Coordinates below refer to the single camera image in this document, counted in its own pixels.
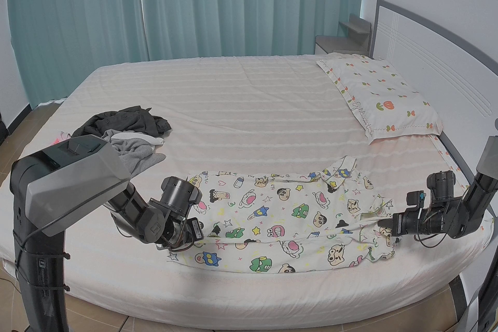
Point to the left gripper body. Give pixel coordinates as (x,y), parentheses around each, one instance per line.
(194,231)

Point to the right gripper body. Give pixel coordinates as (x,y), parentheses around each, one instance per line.
(404,223)

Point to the white printed pyjama top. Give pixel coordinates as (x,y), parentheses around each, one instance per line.
(280,206)

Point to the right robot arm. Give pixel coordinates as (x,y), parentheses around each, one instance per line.
(474,202)

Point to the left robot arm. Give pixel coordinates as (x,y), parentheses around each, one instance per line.
(70,182)

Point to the bed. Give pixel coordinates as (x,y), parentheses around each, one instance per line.
(253,97)

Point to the grey garment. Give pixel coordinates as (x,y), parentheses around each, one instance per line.
(136,151)

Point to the white printed pillow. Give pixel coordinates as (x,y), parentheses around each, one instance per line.
(381,101)

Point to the black garment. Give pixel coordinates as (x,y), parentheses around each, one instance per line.
(124,122)

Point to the pink garment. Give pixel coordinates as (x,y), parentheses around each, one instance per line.
(64,136)

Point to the grey bedside table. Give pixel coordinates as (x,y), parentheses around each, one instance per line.
(334,44)

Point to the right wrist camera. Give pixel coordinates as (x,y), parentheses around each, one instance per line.
(414,200)

